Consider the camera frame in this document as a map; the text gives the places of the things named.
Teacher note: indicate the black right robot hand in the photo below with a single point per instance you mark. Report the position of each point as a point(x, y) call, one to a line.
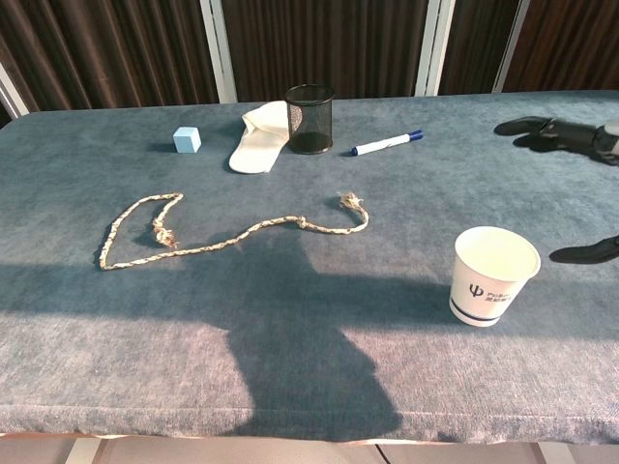
point(566, 137)

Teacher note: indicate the white paper cup blue band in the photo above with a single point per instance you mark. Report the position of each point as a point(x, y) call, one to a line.
point(483, 295)

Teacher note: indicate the brown pleated curtain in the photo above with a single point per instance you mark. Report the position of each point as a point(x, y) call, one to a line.
point(476, 43)
point(106, 48)
point(570, 43)
point(329, 43)

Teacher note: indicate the white marker blue cap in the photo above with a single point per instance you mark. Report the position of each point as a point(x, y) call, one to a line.
point(382, 143)

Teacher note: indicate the black mesh pen holder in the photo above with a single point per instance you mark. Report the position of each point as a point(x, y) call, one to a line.
point(309, 142)

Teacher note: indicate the white slipper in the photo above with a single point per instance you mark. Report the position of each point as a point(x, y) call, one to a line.
point(251, 154)

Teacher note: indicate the light blue cube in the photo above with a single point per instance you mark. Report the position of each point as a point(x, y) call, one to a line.
point(186, 141)

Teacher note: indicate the blue plush table cloth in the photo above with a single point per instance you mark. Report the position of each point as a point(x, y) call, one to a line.
point(193, 348)

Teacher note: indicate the white frame post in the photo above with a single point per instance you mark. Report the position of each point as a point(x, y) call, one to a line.
point(10, 92)
point(433, 48)
point(217, 48)
point(511, 48)

